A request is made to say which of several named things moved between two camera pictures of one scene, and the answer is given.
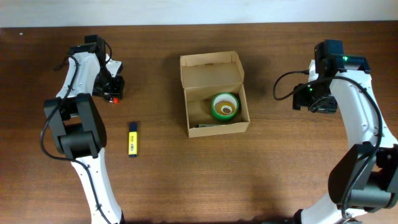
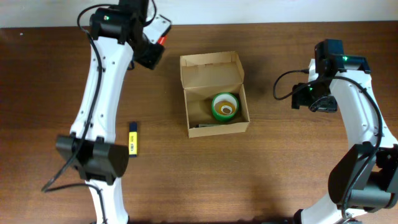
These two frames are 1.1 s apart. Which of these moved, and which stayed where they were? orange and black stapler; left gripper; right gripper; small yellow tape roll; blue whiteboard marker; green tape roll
Moved: orange and black stapler; left gripper
Stayed: right gripper; blue whiteboard marker; green tape roll; small yellow tape roll
